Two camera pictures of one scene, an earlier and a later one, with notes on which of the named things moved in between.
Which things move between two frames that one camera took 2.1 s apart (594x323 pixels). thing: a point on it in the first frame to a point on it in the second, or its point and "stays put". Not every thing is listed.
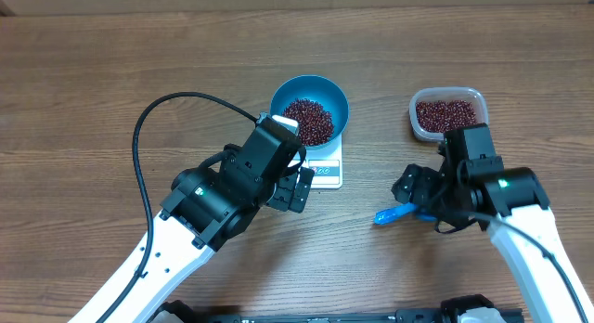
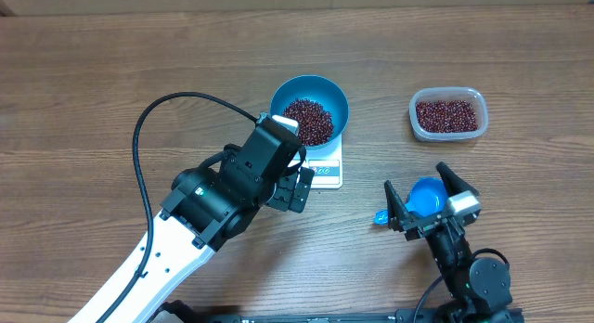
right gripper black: x=419 y=188 to x=401 y=217
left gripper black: x=285 y=200 stays put
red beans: x=442 y=115 stays put
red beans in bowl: x=316 y=125 stays put
